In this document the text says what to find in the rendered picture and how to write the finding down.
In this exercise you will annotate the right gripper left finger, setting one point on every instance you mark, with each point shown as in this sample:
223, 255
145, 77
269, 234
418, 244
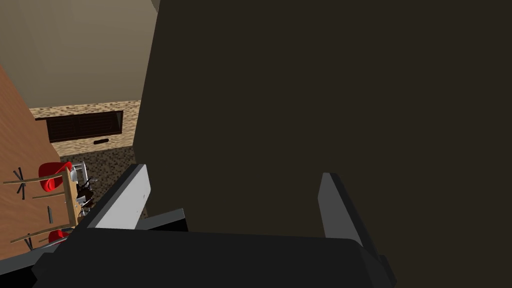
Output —
122, 204

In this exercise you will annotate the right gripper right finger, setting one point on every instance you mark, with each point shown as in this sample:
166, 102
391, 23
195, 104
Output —
334, 216

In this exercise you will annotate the wooden table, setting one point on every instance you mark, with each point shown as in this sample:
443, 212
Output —
70, 196

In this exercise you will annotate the red chair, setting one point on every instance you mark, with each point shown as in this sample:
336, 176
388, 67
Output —
50, 172
56, 236

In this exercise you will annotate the dark shuttered window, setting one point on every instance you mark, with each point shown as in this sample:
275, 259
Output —
82, 125

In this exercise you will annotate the dark brown door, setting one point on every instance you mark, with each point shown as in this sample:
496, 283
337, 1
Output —
320, 100

